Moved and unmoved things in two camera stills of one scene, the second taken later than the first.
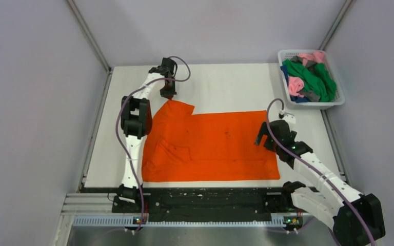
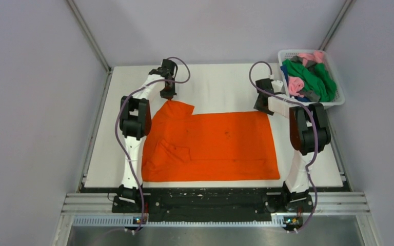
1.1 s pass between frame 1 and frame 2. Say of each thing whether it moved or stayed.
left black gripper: stayed
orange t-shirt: stayed
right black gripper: moved
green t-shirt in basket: stayed
